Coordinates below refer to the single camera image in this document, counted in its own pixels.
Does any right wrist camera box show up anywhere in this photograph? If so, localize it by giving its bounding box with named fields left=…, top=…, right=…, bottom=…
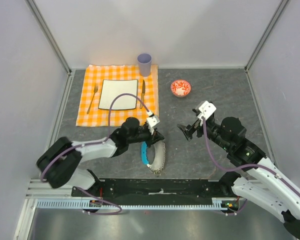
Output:
left=193, top=100, right=217, bottom=120

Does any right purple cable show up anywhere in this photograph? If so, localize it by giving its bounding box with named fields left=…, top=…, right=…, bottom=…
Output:
left=201, top=117, right=300, bottom=216

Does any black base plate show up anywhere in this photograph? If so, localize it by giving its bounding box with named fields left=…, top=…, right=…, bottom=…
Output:
left=86, top=178, right=237, bottom=199

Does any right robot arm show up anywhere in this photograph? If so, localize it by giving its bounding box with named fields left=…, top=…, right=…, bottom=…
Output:
left=177, top=116, right=300, bottom=240

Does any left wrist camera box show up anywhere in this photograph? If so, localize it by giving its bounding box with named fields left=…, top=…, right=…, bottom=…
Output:
left=146, top=112, right=160, bottom=135

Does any gold fork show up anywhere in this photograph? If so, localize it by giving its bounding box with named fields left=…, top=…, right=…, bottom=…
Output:
left=86, top=84, right=99, bottom=114

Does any gold knife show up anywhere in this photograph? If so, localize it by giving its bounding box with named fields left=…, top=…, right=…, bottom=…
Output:
left=139, top=79, right=146, bottom=109

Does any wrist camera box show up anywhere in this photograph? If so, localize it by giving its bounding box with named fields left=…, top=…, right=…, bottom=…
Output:
left=146, top=112, right=160, bottom=135
left=193, top=100, right=217, bottom=120

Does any lilac plastic cup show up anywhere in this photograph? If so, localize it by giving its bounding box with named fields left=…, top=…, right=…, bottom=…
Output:
left=137, top=53, right=152, bottom=77

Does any red patterned bowl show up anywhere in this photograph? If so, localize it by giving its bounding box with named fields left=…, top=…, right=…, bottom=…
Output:
left=170, top=79, right=192, bottom=98

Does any purple cable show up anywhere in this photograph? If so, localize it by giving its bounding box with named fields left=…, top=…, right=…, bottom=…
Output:
left=201, top=117, right=300, bottom=216
left=39, top=93, right=153, bottom=215

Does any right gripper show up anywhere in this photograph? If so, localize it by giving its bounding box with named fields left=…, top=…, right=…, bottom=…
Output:
left=177, top=115, right=232, bottom=151

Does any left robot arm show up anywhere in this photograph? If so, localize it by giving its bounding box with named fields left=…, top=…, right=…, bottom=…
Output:
left=36, top=115, right=166, bottom=197

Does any slotted cable duct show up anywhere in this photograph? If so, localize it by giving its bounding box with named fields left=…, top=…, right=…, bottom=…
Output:
left=36, top=198, right=228, bottom=210

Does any white square plate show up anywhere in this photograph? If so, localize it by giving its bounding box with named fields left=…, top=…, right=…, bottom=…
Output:
left=98, top=79, right=138, bottom=111

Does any chain of metal keyrings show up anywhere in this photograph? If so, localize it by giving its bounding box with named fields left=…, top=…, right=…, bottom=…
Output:
left=147, top=138, right=167, bottom=176

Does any orange checkered cloth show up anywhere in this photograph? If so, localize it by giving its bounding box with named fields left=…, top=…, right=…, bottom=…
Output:
left=75, top=65, right=159, bottom=127

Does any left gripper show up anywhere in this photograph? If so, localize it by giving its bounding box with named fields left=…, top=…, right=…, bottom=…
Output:
left=127, top=125, right=165, bottom=148

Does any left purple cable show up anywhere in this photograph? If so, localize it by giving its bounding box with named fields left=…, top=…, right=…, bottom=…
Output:
left=39, top=93, right=153, bottom=215

